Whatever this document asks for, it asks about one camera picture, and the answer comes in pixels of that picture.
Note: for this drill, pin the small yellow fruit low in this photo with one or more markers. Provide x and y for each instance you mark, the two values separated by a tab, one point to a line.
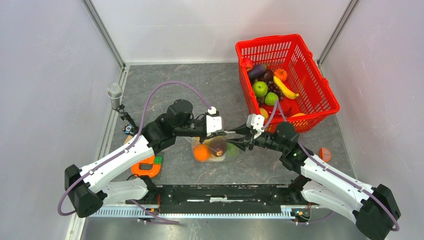
264	113

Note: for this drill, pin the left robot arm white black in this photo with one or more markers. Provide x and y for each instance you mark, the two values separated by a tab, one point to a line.
90	187

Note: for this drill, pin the red plastic basket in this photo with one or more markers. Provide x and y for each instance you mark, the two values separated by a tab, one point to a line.
316	99

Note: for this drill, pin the red apple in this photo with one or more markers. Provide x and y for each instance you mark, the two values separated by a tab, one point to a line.
247	64

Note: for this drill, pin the dark purple grape bunch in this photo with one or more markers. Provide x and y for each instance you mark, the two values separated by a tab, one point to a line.
272	87

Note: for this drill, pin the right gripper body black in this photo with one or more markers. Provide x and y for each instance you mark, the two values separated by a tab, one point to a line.
267	140

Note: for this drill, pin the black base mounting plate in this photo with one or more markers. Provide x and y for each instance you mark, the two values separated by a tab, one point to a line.
223	198

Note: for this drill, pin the grey microphone on stand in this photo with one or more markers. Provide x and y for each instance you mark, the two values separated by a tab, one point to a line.
115	94

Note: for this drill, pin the yellow orange mango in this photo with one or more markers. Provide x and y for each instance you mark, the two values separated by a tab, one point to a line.
297	115

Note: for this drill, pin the green small block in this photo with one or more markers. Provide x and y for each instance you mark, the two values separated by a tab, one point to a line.
158	160

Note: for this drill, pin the yellow banana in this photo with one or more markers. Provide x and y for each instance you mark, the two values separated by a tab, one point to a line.
284	89

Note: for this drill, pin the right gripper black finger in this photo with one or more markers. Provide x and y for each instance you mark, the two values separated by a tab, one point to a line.
243	129
240	143

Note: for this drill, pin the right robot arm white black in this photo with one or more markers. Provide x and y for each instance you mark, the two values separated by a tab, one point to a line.
373	210

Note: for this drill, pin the clear dotted zip top bag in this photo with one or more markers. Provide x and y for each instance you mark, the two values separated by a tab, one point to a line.
196	140

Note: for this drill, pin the orange pumpkin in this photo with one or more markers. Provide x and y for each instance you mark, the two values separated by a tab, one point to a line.
281	73

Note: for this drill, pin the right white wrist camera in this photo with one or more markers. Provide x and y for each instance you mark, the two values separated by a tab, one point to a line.
255	122

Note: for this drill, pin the orange tangerine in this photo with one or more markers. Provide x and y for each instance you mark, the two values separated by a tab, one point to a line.
201	152

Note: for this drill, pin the small orange object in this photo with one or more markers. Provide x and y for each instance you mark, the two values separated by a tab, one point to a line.
325	154

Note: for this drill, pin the purple eggplant top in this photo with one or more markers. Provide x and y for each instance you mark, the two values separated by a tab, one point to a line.
257	71

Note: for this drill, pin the green apple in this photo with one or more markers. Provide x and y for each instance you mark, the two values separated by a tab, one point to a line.
260	89

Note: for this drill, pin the orange letter e toy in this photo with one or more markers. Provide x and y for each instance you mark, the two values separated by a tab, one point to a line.
146	167

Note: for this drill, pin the green wrinkled cabbage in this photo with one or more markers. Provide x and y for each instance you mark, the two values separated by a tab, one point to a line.
270	99

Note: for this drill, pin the dark red plum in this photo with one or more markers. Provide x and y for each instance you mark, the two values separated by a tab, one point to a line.
217	146

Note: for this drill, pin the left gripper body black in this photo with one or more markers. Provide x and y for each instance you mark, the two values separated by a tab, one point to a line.
194	129

